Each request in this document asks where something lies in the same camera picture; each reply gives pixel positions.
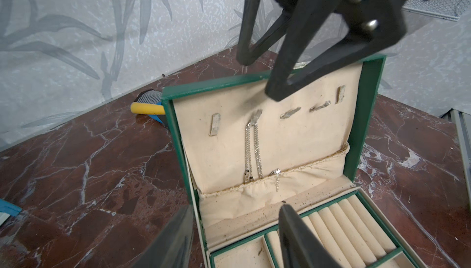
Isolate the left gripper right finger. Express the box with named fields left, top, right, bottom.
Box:
left=278, top=204, right=340, bottom=268

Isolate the white blue slatted crate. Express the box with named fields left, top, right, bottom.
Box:
left=0, top=199, right=22, bottom=226

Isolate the yellow handled brush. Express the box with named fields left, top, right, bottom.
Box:
left=130, top=90, right=168, bottom=127

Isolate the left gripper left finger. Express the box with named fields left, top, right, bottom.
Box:
left=132, top=205, right=195, bottom=268

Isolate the silver jewelry chain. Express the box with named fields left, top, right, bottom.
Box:
left=242, top=109, right=282, bottom=192

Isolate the white mesh basket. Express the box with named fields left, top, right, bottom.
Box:
left=403, top=0, right=471, bottom=21

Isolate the green jewelry box beige lining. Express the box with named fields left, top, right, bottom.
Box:
left=163, top=55, right=424, bottom=268

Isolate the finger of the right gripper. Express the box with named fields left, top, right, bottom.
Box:
left=265, top=6, right=407, bottom=102
left=237, top=0, right=291, bottom=66

